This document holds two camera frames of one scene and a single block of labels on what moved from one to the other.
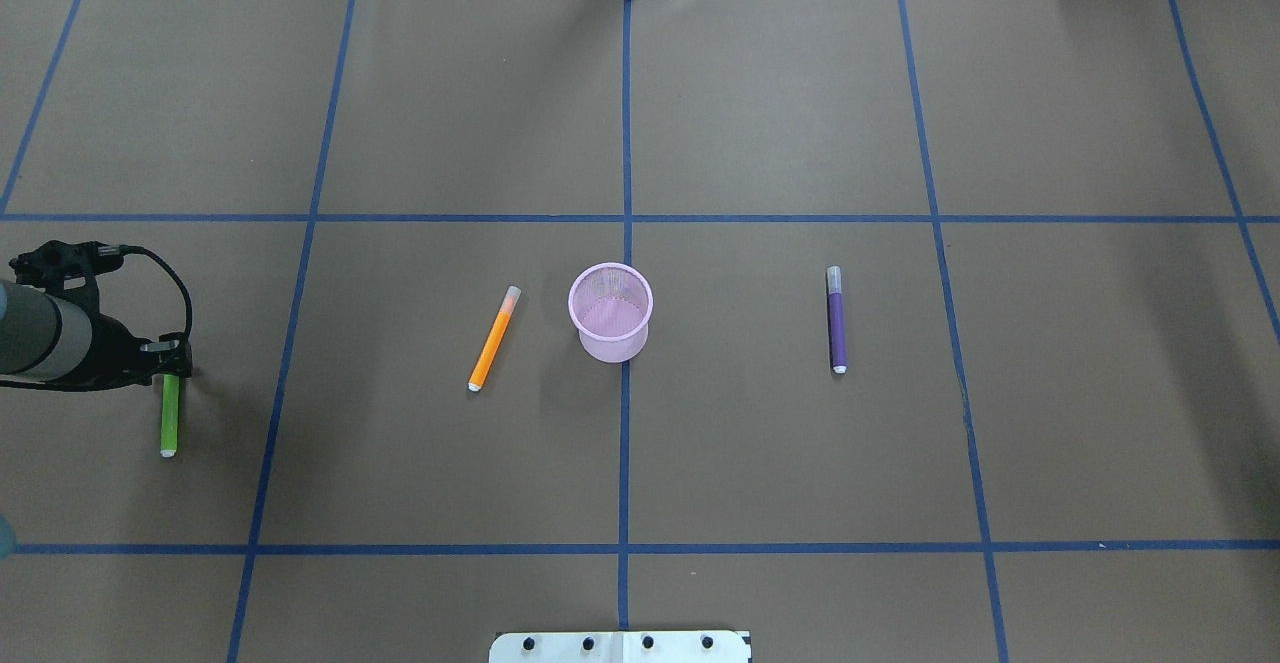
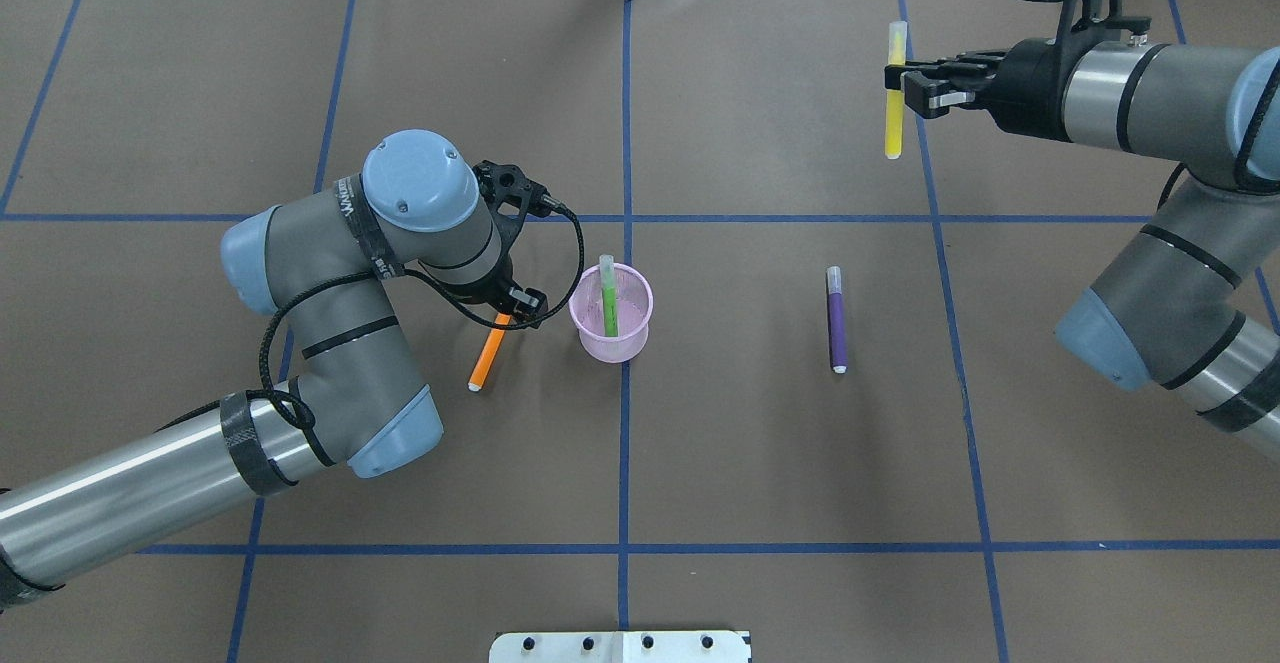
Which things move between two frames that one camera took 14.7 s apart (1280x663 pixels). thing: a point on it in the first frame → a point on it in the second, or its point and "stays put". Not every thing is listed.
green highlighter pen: x=170 y=415 → x=609 y=295
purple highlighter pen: x=835 y=319 stays put
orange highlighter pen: x=507 y=307 stays put
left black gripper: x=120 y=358 → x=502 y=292
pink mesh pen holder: x=611 y=305 stays put
